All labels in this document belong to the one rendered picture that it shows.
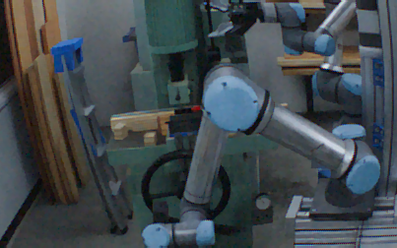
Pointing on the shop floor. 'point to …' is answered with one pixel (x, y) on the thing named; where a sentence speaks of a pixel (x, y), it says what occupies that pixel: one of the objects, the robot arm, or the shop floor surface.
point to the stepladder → (63, 59)
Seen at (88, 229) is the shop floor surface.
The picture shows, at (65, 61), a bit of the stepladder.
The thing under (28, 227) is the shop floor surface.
